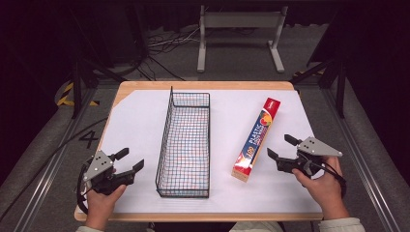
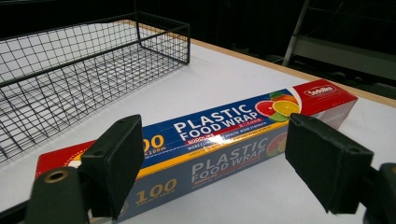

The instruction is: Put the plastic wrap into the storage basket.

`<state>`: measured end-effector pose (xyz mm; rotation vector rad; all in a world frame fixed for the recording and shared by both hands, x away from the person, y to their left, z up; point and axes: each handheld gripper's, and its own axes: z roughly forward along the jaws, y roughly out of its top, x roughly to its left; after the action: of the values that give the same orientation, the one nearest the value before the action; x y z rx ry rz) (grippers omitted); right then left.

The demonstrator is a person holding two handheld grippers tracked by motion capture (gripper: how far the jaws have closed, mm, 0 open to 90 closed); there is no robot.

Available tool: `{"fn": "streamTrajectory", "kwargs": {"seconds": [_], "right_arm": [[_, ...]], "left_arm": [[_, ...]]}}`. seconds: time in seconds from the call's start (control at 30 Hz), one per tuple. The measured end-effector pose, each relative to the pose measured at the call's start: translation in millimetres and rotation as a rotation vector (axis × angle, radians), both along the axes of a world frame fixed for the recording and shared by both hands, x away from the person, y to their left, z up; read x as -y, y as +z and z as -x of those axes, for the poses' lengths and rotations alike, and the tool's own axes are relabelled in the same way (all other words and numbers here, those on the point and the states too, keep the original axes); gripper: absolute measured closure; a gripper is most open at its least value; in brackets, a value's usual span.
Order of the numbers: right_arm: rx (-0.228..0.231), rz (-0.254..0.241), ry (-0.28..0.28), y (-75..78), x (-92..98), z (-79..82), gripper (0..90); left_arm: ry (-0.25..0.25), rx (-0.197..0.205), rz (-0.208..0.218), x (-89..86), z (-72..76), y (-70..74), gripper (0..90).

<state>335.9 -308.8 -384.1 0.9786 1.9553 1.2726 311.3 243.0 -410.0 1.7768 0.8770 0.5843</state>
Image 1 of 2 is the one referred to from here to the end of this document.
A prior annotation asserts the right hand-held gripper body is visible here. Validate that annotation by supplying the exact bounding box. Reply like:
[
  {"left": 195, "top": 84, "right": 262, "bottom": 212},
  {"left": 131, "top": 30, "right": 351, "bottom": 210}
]
[{"left": 276, "top": 136, "right": 343, "bottom": 178}]

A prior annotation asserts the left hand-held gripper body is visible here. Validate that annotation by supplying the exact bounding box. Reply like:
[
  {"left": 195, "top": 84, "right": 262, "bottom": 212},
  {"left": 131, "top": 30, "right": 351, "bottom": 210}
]
[{"left": 81, "top": 150, "right": 136, "bottom": 196}]

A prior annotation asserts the person's left hand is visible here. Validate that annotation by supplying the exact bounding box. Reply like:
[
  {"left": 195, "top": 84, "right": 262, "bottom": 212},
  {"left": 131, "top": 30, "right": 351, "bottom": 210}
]
[{"left": 84, "top": 184, "right": 128, "bottom": 227}]

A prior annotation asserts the person's right hand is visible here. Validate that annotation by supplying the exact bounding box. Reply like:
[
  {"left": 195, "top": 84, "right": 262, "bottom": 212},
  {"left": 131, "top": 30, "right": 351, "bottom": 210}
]
[{"left": 291, "top": 156, "right": 351, "bottom": 220}]

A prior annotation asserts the long plastic wrap box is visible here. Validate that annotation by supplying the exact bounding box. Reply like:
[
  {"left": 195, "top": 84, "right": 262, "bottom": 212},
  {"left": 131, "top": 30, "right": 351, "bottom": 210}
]
[{"left": 230, "top": 97, "right": 281, "bottom": 184}]

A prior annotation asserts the white paper sheet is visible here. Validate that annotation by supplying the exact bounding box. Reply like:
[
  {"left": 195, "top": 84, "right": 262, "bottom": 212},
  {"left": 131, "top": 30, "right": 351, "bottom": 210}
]
[{"left": 81, "top": 89, "right": 324, "bottom": 215}]

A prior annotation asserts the black metal stand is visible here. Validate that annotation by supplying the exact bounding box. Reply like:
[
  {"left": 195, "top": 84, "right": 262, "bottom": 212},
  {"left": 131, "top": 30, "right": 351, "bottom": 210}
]
[
  {"left": 289, "top": 47, "right": 348, "bottom": 120},
  {"left": 66, "top": 6, "right": 129, "bottom": 120}
]

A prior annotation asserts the person's light clothing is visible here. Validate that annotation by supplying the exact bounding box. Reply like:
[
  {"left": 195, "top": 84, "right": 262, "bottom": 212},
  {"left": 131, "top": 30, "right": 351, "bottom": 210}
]
[{"left": 229, "top": 220, "right": 285, "bottom": 232}]

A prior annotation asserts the yellow black hazard tape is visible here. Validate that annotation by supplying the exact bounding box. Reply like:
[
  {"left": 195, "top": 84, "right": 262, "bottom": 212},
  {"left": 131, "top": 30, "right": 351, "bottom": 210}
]
[{"left": 56, "top": 81, "right": 101, "bottom": 107}]

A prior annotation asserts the grey metal stand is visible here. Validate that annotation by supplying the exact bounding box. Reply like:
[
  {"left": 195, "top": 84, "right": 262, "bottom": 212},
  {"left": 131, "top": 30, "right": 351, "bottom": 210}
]
[{"left": 196, "top": 5, "right": 289, "bottom": 74}]

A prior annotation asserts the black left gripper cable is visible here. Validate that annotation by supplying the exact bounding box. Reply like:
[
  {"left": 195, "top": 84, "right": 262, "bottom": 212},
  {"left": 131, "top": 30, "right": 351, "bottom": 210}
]
[{"left": 75, "top": 163, "right": 90, "bottom": 216}]

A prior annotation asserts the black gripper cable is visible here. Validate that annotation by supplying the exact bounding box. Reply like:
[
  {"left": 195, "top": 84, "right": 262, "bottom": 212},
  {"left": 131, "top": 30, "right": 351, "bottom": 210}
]
[
  {"left": 75, "top": 163, "right": 90, "bottom": 216},
  {"left": 299, "top": 152, "right": 348, "bottom": 199}
]

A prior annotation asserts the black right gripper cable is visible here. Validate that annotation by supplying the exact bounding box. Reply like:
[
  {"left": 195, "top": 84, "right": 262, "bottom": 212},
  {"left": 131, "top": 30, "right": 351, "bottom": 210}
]
[{"left": 299, "top": 152, "right": 348, "bottom": 199}]

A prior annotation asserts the aluminium floor rail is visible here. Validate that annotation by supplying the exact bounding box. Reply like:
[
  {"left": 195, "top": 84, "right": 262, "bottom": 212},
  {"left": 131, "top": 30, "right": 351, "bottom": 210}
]
[
  {"left": 321, "top": 86, "right": 403, "bottom": 232},
  {"left": 13, "top": 86, "right": 99, "bottom": 232}
]

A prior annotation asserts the black wire basket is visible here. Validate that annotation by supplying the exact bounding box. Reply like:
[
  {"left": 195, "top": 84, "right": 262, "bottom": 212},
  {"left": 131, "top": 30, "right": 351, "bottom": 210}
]
[{"left": 155, "top": 85, "right": 212, "bottom": 199}]

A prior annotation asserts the bundle of floor cables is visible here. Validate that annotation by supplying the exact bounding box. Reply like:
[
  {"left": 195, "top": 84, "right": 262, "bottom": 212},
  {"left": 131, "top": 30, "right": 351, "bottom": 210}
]
[{"left": 136, "top": 25, "right": 202, "bottom": 82}]

